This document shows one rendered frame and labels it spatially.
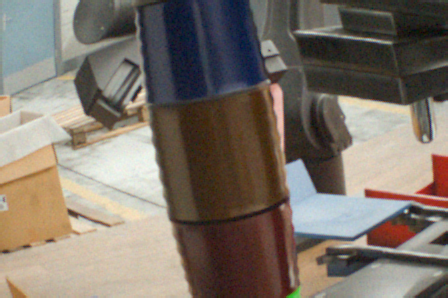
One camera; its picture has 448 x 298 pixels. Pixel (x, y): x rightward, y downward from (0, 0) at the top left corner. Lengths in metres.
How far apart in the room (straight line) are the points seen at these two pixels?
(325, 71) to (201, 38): 0.27
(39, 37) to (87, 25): 10.97
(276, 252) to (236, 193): 0.02
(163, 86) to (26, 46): 11.42
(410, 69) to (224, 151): 0.23
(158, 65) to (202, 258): 0.06
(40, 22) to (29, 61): 0.51
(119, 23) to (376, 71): 0.32
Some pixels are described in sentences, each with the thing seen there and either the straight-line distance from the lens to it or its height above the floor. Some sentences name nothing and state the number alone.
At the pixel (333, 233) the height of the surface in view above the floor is 0.99.
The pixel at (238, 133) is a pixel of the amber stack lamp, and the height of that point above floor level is 1.14.
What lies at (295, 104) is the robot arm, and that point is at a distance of 1.00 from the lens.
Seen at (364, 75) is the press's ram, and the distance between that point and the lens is 0.57.
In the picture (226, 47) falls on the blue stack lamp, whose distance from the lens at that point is 0.34.
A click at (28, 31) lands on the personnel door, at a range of 11.76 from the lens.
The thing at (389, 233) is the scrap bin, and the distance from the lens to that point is 0.94.
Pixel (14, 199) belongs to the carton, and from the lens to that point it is 4.12.
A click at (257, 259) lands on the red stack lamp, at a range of 0.35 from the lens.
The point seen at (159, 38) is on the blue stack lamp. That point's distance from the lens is 0.34.
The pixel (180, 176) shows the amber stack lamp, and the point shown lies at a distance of 0.34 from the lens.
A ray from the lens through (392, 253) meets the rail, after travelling 0.67.
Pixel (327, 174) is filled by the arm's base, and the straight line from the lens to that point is 1.04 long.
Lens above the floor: 1.21
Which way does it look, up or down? 12 degrees down
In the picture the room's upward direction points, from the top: 11 degrees counter-clockwise
